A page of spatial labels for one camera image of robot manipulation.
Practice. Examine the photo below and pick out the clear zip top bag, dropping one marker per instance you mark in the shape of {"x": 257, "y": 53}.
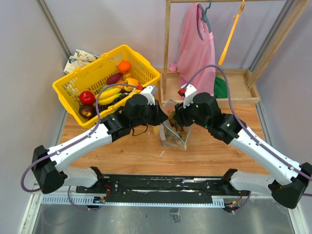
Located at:
{"x": 168, "y": 107}

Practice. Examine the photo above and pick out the brown longan bunch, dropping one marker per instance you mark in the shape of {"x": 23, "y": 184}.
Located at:
{"x": 177, "y": 136}

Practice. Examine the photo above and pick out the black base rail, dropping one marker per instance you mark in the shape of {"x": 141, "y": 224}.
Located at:
{"x": 156, "y": 190}

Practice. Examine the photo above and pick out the pink shirt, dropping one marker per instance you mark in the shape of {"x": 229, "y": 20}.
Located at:
{"x": 193, "y": 52}

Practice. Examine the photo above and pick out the orange fruit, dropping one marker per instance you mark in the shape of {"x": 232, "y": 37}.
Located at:
{"x": 124, "y": 67}

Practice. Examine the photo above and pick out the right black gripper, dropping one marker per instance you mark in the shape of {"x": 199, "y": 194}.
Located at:
{"x": 181, "y": 114}

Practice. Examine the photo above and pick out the yellow clothes hanger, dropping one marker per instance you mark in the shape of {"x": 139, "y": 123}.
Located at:
{"x": 227, "y": 44}

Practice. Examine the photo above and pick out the dark grape bunch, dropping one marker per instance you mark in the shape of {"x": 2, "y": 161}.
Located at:
{"x": 104, "y": 104}

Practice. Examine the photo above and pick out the aluminium frame post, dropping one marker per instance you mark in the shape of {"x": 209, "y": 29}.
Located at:
{"x": 53, "y": 26}
{"x": 281, "y": 17}

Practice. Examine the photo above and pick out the purple sweet potato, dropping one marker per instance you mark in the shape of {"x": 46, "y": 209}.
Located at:
{"x": 114, "y": 78}

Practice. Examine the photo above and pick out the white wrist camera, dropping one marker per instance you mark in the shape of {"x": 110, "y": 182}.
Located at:
{"x": 188, "y": 92}
{"x": 149, "y": 92}

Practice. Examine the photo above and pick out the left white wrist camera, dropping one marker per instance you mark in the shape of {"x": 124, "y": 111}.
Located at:
{"x": 149, "y": 92}

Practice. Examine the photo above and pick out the teal clothes hanger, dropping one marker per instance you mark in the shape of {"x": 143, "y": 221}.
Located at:
{"x": 202, "y": 20}

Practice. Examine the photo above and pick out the patterned cloth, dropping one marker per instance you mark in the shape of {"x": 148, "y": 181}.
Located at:
{"x": 78, "y": 60}

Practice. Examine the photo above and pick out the wooden clothes rack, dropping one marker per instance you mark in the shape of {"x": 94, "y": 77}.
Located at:
{"x": 242, "y": 81}

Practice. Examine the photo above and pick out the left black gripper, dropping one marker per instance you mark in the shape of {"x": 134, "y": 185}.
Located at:
{"x": 160, "y": 116}

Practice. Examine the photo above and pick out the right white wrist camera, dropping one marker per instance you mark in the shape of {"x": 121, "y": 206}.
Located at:
{"x": 188, "y": 92}

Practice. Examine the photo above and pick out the yellow bell pepper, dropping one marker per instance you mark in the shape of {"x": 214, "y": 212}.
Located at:
{"x": 131, "y": 81}

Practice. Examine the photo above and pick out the left aluminium frame post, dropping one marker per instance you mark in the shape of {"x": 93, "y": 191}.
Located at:
{"x": 53, "y": 26}

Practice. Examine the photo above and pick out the bright red apple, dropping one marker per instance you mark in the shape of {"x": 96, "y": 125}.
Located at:
{"x": 87, "y": 98}

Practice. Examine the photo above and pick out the yellow banana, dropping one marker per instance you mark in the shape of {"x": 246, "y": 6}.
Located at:
{"x": 107, "y": 93}

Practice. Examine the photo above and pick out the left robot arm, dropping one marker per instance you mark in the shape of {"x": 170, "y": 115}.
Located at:
{"x": 51, "y": 166}

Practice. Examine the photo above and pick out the yellow lemon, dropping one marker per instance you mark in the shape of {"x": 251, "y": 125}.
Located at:
{"x": 156, "y": 130}

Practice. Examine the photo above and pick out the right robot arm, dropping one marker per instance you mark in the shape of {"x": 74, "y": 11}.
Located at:
{"x": 287, "y": 179}

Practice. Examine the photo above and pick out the green cloth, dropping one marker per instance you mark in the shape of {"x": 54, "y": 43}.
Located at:
{"x": 220, "y": 88}

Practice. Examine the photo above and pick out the yellow plastic basket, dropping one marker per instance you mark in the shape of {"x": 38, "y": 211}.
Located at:
{"x": 94, "y": 76}

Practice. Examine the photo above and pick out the right aluminium frame post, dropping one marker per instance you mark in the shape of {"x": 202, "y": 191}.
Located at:
{"x": 281, "y": 17}

